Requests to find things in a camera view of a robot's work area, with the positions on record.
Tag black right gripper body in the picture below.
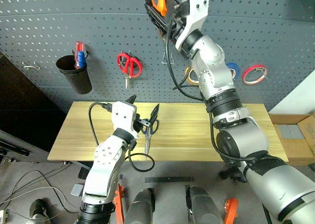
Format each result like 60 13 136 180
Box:
167 14 189 44

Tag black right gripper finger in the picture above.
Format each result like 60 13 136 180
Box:
144 3 173 39

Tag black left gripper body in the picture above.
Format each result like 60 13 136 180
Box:
134 113 151 135

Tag orange and black handled tool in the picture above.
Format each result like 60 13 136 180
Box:
141 0 169 17

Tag yellow tape roll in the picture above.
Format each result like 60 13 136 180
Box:
185 66 200 85

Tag blue tape roll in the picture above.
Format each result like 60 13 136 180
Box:
226 62 241 81

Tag red tape roll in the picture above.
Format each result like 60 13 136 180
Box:
242 64 269 86

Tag dark grey pegboard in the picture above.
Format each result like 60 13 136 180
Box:
0 0 315 113

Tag black cylindrical cup holder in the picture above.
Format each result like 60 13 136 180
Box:
56 55 93 95

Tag black floor strip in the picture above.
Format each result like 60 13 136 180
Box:
144 176 195 184

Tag dark rounded grey shape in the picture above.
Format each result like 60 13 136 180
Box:
186 185 224 224
125 188 155 224

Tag small grey block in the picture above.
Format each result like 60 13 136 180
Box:
70 184 85 197

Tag dark cabinet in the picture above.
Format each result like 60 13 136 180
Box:
0 50 67 162

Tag black round floor object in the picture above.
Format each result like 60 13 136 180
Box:
29 198 51 220

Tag brown cardboard box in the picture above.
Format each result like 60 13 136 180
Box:
268 112 315 166

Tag blue handled scissors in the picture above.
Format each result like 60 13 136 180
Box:
141 119 159 156

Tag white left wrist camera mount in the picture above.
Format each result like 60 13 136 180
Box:
110 101 140 139

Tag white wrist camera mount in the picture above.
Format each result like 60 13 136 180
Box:
175 0 211 50
110 101 140 139

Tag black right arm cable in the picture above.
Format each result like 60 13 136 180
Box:
165 11 249 166

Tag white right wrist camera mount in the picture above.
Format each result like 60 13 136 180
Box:
175 0 211 50

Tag red handled scissors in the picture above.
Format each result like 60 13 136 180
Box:
116 52 144 90

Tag blue handled screwdriver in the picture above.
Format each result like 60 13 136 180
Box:
75 51 87 70

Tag red handled screwdriver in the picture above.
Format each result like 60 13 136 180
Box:
74 41 86 64

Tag orange bracket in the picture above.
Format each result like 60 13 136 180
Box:
222 197 240 224
114 184 126 224

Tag thin floor cable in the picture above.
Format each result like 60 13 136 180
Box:
0 162 74 214

